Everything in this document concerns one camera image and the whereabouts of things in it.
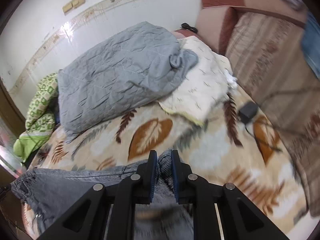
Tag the pink brown headboard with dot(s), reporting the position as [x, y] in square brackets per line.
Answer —
[217, 19]

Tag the blue denim garment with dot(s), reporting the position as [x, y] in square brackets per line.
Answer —
[310, 44]

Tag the beige wall switch plate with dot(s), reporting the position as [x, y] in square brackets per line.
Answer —
[73, 4]

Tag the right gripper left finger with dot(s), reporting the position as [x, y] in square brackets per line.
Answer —
[107, 212]

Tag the grey washed denim pants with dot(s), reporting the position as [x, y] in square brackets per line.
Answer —
[50, 193]

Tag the green patterned blanket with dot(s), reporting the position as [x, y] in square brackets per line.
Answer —
[40, 121]

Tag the stained glass wooden door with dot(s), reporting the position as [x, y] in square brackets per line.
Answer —
[12, 125]

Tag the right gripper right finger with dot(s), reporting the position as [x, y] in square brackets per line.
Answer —
[219, 212]

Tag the black plug by headboard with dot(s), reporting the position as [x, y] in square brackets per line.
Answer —
[186, 26]

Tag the cream pillow under grey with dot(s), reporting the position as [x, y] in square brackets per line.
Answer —
[204, 86]

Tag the grey quilted pillow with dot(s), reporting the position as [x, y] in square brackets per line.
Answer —
[137, 66]

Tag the black power adapter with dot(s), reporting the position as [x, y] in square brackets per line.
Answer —
[247, 112]

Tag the leaf pattern beige bedspread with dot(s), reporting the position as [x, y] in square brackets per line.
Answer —
[260, 166]

